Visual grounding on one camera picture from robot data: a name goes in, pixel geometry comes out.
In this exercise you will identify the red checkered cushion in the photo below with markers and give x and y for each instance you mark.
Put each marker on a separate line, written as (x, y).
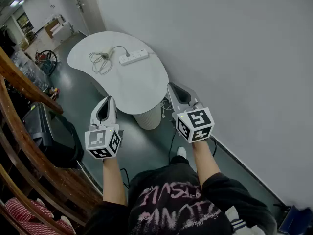
(36, 229)
(17, 208)

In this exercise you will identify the black printed sweatshirt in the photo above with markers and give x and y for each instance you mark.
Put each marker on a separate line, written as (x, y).
(171, 204)

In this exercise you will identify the white ribbed table base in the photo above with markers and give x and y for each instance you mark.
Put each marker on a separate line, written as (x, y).
(148, 119)

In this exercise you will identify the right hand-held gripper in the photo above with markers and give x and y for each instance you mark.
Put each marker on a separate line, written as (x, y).
(195, 124)

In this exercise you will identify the dark framed window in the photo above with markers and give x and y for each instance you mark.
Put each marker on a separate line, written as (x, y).
(24, 23)

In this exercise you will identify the white striped cloth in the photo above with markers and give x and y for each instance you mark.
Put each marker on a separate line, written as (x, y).
(238, 219)

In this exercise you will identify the plastic-wrapped goods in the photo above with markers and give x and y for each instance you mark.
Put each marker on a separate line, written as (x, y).
(31, 70)

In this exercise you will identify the blue box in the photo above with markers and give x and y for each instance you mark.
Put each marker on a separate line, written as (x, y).
(297, 220)

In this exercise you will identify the black trousers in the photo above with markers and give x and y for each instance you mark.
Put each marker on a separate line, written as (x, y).
(179, 161)

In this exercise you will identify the black grey equipment case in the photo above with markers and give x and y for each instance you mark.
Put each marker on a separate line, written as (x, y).
(49, 131)

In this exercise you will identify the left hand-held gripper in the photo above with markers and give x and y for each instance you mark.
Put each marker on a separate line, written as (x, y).
(100, 141)

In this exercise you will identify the white cabinet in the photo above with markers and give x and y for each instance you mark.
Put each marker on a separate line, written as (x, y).
(63, 32)

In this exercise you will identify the white power strip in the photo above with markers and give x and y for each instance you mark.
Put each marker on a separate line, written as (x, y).
(134, 57)

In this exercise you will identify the person's left forearm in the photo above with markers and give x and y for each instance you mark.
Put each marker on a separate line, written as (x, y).
(113, 180)

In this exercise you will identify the white door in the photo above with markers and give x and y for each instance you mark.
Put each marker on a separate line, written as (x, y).
(83, 21)

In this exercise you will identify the white shoe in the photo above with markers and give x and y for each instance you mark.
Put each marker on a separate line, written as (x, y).
(181, 152)

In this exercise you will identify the small colourful floor items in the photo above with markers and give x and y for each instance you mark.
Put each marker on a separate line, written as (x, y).
(54, 93)

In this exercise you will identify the small ceiling light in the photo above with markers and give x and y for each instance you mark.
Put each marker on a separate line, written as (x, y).
(15, 3)

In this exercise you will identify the person's right forearm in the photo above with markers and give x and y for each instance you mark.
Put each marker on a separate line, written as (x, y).
(205, 163)

